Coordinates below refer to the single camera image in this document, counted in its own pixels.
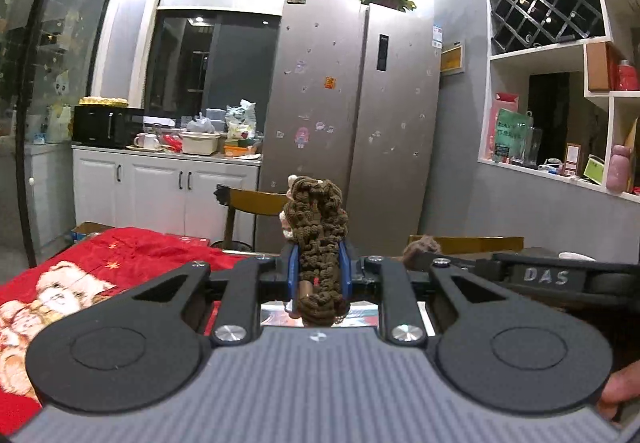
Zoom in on white kitchen cabinet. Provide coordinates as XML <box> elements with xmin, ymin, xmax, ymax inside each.
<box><xmin>71</xmin><ymin>145</ymin><xmax>262</xmax><ymax>245</ymax></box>

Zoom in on beige plastic basin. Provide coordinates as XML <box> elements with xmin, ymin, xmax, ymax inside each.
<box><xmin>180</xmin><ymin>132</ymin><xmax>221</xmax><ymax>156</ymax></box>

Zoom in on dark brown fuzzy toy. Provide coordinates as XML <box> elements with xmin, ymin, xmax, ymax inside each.
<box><xmin>402</xmin><ymin>234</ymin><xmax>443</xmax><ymax>270</ymax></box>

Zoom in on red thermos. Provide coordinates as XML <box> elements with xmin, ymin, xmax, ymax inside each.
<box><xmin>616</xmin><ymin>59</ymin><xmax>636</xmax><ymax>92</ymax></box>

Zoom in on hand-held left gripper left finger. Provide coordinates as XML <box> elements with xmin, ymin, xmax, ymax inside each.
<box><xmin>131</xmin><ymin>243</ymin><xmax>301</xmax><ymax>348</ymax></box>

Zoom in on green card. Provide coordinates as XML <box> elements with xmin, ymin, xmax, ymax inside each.
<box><xmin>584</xmin><ymin>155</ymin><xmax>607</xmax><ymax>184</ymax></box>

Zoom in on open cardboard box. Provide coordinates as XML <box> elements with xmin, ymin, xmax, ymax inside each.
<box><xmin>70</xmin><ymin>221</ymin><xmax>115</xmax><ymax>245</ymax></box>

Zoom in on person's right hand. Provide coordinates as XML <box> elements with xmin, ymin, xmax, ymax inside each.
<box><xmin>597</xmin><ymin>358</ymin><xmax>640</xmax><ymax>425</ymax></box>

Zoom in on black microwave oven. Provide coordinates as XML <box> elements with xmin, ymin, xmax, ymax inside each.
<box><xmin>72</xmin><ymin>105</ymin><xmax>146</xmax><ymax>148</ymax></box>

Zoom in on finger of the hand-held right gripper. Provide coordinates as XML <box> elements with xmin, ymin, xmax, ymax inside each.
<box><xmin>448</xmin><ymin>255</ymin><xmax>496</xmax><ymax>280</ymax></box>

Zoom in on yellow wall sign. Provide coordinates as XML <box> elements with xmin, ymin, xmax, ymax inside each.
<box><xmin>440</xmin><ymin>40</ymin><xmax>467</xmax><ymax>75</ymax></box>

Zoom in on clear glass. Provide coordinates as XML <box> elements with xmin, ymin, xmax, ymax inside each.
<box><xmin>520</xmin><ymin>127</ymin><xmax>544</xmax><ymax>168</ymax></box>

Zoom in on red bear printed blanket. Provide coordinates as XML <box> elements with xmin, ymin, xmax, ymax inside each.
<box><xmin>0</xmin><ymin>226</ymin><xmax>251</xmax><ymax>436</ymax></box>

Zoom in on pink bottle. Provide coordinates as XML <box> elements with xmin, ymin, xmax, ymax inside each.
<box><xmin>606</xmin><ymin>145</ymin><xmax>632</xmax><ymax>194</ymax></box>

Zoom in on wooden chair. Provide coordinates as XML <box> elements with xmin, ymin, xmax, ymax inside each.
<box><xmin>409</xmin><ymin>235</ymin><xmax>525</xmax><ymax>255</ymax></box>
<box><xmin>214</xmin><ymin>184</ymin><xmax>291</xmax><ymax>254</ymax></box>

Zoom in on silver double-door refrigerator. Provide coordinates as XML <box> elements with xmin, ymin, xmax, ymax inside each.
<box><xmin>255</xmin><ymin>0</ymin><xmax>443</xmax><ymax>250</ymax></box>

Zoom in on green white snack bag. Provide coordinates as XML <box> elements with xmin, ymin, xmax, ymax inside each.
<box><xmin>225</xmin><ymin>99</ymin><xmax>258</xmax><ymax>142</ymax></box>

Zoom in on pink paper bag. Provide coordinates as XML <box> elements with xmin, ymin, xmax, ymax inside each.
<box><xmin>492</xmin><ymin>93</ymin><xmax>521</xmax><ymax>124</ymax></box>

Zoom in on brown cardboard box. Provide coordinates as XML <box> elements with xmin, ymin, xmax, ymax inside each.
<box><xmin>586</xmin><ymin>42</ymin><xmax>621</xmax><ymax>92</ymax></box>

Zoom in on grey plastic bag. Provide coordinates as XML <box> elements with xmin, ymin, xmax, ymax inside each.
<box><xmin>186</xmin><ymin>113</ymin><xmax>217</xmax><ymax>134</ymax></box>

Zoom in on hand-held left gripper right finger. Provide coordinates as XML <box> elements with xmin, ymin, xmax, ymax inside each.
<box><xmin>341</xmin><ymin>243</ymin><xmax>506</xmax><ymax>349</ymax></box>

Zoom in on olive brown crocheted toy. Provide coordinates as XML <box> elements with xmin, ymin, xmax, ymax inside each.
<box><xmin>279</xmin><ymin>175</ymin><xmax>351</xmax><ymax>326</ymax></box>

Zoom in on green sign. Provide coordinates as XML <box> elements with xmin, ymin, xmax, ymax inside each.
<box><xmin>492</xmin><ymin>109</ymin><xmax>533</xmax><ymax>164</ymax></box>

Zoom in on white paper bag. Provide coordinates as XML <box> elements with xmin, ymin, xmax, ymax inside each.
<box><xmin>46</xmin><ymin>104</ymin><xmax>74</xmax><ymax>144</ymax></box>

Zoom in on black framed glass door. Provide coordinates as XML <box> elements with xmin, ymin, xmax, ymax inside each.
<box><xmin>0</xmin><ymin>0</ymin><xmax>119</xmax><ymax>269</ymax></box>

